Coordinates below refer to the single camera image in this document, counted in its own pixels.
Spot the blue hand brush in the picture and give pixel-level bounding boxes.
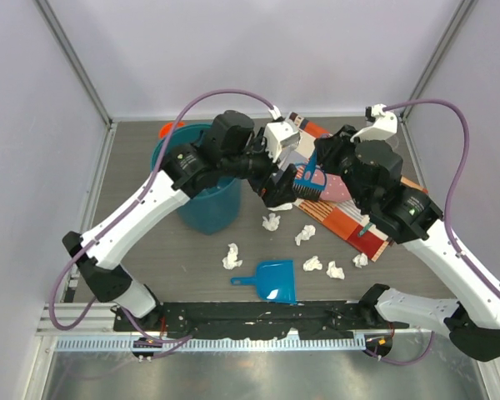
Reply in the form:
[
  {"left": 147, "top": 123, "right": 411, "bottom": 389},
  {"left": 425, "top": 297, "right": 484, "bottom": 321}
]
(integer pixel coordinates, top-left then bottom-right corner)
[{"left": 292, "top": 151, "right": 328, "bottom": 202}]

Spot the teal trash bin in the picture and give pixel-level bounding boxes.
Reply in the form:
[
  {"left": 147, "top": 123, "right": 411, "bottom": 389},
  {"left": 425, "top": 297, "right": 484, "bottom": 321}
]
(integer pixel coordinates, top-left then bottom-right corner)
[{"left": 167, "top": 122, "right": 242, "bottom": 235}]

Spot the paper scrap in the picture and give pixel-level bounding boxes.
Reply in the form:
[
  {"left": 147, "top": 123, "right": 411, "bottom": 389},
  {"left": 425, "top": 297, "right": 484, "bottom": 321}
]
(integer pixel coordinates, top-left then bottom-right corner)
[
  {"left": 294, "top": 225, "right": 316, "bottom": 246},
  {"left": 302, "top": 256, "right": 323, "bottom": 272},
  {"left": 222, "top": 243, "right": 243, "bottom": 270},
  {"left": 269, "top": 202, "right": 293, "bottom": 212},
  {"left": 262, "top": 212, "right": 281, "bottom": 232},
  {"left": 352, "top": 252, "right": 369, "bottom": 268},
  {"left": 326, "top": 261, "right": 345, "bottom": 280}
]

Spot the blue dustpan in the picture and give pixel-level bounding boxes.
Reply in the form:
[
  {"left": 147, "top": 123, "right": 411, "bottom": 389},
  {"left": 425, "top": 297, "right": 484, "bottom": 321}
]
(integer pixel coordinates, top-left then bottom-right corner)
[{"left": 230, "top": 260, "right": 297, "bottom": 304}]

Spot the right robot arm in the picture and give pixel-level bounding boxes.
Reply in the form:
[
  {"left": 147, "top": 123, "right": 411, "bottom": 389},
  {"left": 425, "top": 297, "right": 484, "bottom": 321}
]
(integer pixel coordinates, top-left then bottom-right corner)
[{"left": 314, "top": 125, "right": 500, "bottom": 362}]

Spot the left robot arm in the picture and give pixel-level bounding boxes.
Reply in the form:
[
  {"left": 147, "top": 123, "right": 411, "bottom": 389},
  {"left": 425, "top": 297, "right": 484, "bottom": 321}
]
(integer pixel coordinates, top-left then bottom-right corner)
[{"left": 62, "top": 111, "right": 300, "bottom": 323}]

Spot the pink dotted plate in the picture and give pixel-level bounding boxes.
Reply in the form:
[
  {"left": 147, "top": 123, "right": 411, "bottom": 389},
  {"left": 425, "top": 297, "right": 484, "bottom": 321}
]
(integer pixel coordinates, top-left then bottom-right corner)
[{"left": 320, "top": 174, "right": 352, "bottom": 203}]

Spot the patterned placemat cloth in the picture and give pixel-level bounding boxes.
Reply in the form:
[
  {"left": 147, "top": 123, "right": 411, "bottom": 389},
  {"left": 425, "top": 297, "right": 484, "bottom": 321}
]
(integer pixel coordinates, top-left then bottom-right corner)
[{"left": 282, "top": 111, "right": 428, "bottom": 263}]

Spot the orange bowl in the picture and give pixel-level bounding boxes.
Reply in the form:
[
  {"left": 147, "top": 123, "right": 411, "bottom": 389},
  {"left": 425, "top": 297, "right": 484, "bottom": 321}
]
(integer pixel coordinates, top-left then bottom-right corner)
[{"left": 158, "top": 122, "right": 186, "bottom": 139}]

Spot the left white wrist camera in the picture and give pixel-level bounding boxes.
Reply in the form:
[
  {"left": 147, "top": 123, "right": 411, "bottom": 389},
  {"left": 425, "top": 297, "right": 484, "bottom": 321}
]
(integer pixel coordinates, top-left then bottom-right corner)
[{"left": 263, "top": 106, "right": 301, "bottom": 166}]

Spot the green handled table knife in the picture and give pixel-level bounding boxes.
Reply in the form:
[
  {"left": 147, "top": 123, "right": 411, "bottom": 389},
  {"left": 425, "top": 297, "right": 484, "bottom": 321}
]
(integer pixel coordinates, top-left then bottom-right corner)
[{"left": 357, "top": 222, "right": 373, "bottom": 238}]

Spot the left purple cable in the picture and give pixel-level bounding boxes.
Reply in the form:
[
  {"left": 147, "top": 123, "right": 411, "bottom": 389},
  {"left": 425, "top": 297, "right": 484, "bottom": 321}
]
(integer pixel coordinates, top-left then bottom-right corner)
[{"left": 49, "top": 88, "right": 281, "bottom": 362}]

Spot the purple cable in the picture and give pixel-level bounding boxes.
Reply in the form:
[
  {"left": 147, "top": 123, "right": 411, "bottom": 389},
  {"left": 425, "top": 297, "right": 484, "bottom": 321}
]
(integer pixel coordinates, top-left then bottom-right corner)
[
  {"left": 49, "top": 88, "right": 281, "bottom": 362},
  {"left": 364, "top": 97, "right": 500, "bottom": 366}
]

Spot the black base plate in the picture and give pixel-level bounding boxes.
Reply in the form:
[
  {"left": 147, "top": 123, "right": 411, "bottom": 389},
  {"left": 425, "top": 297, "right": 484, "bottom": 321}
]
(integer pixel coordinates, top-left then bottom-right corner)
[{"left": 137, "top": 301, "right": 408, "bottom": 340}]

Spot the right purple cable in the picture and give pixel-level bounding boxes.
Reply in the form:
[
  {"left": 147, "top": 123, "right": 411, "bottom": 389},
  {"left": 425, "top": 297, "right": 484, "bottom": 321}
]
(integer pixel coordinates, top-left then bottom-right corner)
[{"left": 364, "top": 97, "right": 500, "bottom": 366}]

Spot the white slotted cable duct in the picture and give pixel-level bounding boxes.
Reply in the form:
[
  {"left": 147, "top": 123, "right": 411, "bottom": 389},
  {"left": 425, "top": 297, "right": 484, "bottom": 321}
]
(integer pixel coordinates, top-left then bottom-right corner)
[{"left": 55, "top": 334, "right": 366, "bottom": 353}]

